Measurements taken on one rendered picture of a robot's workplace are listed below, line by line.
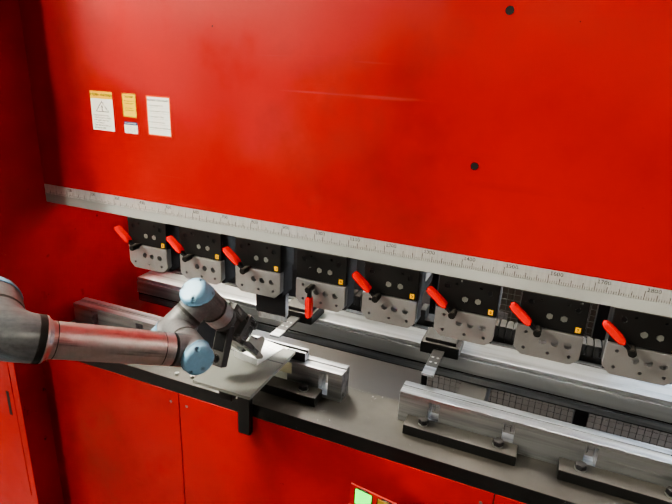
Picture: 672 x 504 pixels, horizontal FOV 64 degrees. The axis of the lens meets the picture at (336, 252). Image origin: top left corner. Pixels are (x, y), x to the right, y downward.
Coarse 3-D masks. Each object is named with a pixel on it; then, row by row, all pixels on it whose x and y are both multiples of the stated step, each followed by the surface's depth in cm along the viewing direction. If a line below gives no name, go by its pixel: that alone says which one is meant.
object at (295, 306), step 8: (296, 304) 187; (288, 312) 186; (296, 312) 184; (304, 312) 184; (320, 312) 189; (288, 320) 182; (296, 320) 182; (304, 320) 184; (312, 320) 184; (280, 328) 176; (288, 328) 177; (272, 336) 172; (280, 336) 172
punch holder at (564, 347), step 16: (528, 304) 129; (544, 304) 128; (560, 304) 126; (576, 304) 125; (544, 320) 129; (560, 320) 128; (576, 320) 126; (528, 336) 131; (544, 336) 130; (560, 336) 128; (576, 336) 127; (528, 352) 132; (544, 352) 131; (560, 352) 129; (576, 352) 128
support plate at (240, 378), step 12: (228, 360) 157; (240, 360) 158; (276, 360) 158; (288, 360) 160; (204, 372) 151; (216, 372) 151; (228, 372) 151; (240, 372) 152; (252, 372) 152; (264, 372) 152; (276, 372) 154; (204, 384) 146; (216, 384) 146; (228, 384) 146; (240, 384) 146; (252, 384) 146; (264, 384) 148; (240, 396) 142; (252, 396) 142
